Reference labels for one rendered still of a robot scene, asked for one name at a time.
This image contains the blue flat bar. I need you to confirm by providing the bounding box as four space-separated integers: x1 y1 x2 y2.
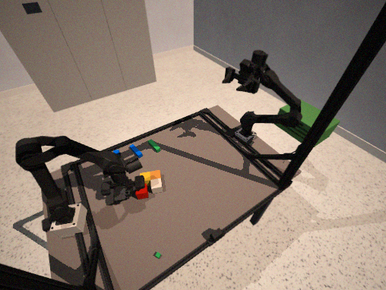
130 144 143 158

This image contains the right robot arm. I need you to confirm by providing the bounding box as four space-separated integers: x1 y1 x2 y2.
239 50 302 137

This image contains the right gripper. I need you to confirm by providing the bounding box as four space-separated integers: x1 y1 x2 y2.
222 67 260 94

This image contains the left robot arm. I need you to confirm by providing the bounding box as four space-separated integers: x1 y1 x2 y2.
16 136 143 225

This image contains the green rectangular block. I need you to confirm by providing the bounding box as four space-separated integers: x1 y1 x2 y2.
148 139 161 153

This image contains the yellow cube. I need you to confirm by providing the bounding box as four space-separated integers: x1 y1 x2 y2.
140 172 151 186

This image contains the red cube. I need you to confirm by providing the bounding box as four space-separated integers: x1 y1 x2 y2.
136 184 148 200

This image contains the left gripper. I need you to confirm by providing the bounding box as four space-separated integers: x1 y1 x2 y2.
101 172 145 196

